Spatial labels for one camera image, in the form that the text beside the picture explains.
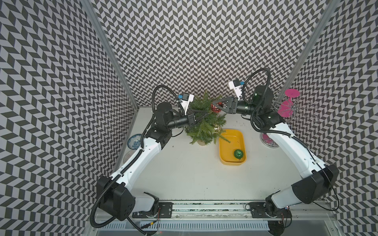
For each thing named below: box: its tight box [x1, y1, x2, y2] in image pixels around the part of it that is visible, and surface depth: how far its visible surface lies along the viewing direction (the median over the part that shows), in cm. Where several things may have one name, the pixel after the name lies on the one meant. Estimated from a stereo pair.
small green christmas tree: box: [184, 90, 231, 147], surface depth 79 cm
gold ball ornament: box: [213, 123, 221, 133], surface depth 79 cm
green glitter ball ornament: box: [233, 148, 244, 161], surface depth 90 cm
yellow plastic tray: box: [218, 128, 247, 166], surface depth 93 cm
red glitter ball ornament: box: [210, 101, 223, 114], surface depth 62 cm
